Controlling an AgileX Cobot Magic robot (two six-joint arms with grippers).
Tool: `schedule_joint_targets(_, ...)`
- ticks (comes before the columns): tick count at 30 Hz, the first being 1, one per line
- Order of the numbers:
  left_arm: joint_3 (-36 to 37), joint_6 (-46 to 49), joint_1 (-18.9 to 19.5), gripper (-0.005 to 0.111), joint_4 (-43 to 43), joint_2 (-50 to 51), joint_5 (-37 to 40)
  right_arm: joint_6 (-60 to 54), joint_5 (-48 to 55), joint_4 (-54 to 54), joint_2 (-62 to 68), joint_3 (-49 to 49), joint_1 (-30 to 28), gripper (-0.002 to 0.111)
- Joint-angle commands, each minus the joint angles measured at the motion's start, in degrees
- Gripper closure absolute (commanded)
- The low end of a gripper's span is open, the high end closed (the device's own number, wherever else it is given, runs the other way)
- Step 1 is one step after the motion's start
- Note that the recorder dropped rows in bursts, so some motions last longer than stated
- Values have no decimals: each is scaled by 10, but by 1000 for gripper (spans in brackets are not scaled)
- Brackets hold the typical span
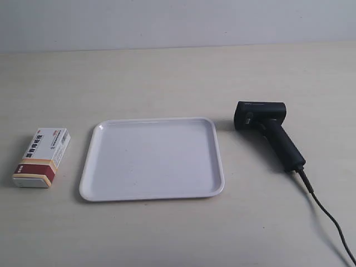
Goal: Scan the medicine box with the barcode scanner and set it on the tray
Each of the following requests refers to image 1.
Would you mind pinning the white red medicine box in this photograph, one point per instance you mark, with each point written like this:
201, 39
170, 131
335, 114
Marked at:
42, 158

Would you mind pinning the black handheld barcode scanner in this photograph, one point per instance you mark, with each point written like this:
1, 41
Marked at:
267, 118

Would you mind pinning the white plastic tray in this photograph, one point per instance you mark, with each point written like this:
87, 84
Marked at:
152, 159

